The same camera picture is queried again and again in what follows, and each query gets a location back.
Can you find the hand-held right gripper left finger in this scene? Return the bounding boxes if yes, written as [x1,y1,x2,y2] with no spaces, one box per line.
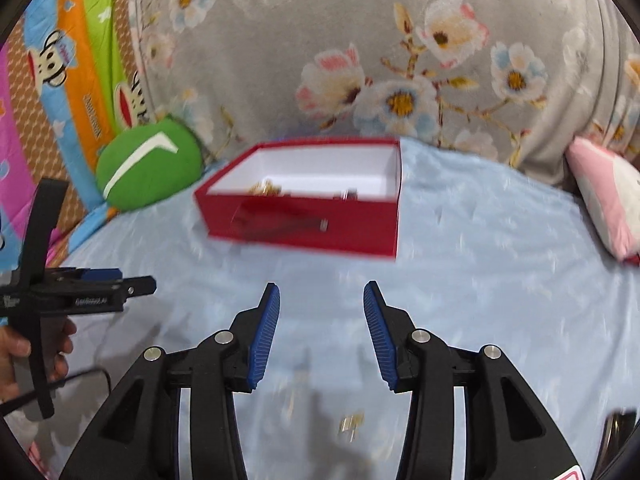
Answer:
[59,282,282,480]

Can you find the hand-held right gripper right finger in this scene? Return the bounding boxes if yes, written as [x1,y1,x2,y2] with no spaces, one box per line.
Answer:
[362,280,583,480]

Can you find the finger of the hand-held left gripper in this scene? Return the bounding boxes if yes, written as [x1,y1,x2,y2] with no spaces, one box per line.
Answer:
[47,267,125,286]
[65,276,157,313]

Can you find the gold hoop earring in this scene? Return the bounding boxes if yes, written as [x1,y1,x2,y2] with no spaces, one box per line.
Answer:
[336,412,366,443]

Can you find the red box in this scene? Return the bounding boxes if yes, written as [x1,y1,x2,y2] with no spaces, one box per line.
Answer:
[194,137,403,261]

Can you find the person's left hand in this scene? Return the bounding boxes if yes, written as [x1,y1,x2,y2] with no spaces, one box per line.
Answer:
[0,319,78,403]

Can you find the green round cushion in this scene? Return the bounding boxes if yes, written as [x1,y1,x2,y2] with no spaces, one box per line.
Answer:
[95,119,205,211]

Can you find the light blue bed sheet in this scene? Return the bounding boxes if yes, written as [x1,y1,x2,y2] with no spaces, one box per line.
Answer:
[30,137,640,480]

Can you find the colourful cartoon printed blanket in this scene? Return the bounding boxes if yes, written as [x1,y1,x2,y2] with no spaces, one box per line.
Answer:
[0,0,151,281]

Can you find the black smartphone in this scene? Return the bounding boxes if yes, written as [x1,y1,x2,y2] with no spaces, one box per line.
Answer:
[595,410,638,480]

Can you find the pink cartoon pillow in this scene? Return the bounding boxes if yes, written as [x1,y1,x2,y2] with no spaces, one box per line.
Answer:
[565,135,640,263]

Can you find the grey floral blanket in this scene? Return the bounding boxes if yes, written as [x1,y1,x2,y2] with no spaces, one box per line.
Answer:
[127,0,640,191]

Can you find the black cable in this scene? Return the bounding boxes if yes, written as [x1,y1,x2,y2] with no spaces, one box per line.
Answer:
[0,369,112,417]

